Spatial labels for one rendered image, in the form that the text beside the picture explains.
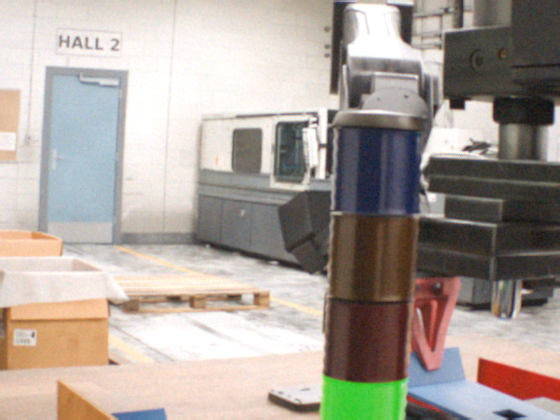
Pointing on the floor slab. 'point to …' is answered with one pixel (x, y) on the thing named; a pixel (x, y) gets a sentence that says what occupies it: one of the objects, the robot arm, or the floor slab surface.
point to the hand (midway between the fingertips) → (429, 361)
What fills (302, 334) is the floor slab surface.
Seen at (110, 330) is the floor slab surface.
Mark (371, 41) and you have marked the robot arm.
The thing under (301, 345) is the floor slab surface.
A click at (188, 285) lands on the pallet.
